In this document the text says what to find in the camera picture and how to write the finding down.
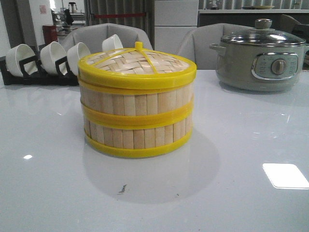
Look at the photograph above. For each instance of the woven bamboo steamer lid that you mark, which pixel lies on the woven bamboo steamer lid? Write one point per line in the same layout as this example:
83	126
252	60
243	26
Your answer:
136	68

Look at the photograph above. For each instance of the white cabinet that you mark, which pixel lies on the white cabinet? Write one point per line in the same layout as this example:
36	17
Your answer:
172	20

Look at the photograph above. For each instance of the black dish rack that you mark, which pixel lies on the black dish rack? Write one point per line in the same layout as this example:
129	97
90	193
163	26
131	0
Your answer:
64	77

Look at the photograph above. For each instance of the left grey chair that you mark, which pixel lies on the left grey chair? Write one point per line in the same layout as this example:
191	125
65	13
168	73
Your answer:
93	36

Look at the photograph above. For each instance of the red bin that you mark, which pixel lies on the red bin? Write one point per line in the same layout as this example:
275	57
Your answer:
49	33

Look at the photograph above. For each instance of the bamboo steamer basket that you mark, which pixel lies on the bamboo steamer basket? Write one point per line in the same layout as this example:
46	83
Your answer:
141	143
136	109

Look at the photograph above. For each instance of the grey electric cooking pot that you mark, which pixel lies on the grey electric cooking pot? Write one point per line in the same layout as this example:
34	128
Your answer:
259	68

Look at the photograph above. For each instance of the right grey chair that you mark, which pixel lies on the right grey chair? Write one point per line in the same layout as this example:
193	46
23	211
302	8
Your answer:
195	45

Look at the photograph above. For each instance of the grey chair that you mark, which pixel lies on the grey chair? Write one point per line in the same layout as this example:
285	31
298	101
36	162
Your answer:
195	45
93	36

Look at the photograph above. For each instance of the white bowl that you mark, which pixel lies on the white bowl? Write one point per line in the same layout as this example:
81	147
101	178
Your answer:
50	54
74	54
15	55
112	43

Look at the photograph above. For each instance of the glass pot lid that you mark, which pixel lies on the glass pot lid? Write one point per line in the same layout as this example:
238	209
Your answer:
262	34

